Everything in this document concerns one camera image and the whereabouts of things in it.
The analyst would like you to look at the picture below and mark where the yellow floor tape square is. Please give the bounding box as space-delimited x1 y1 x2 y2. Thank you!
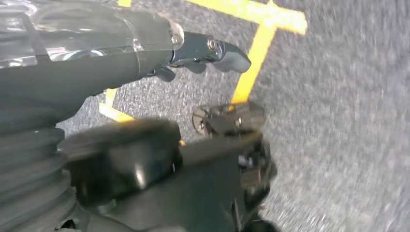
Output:
98 0 308 124

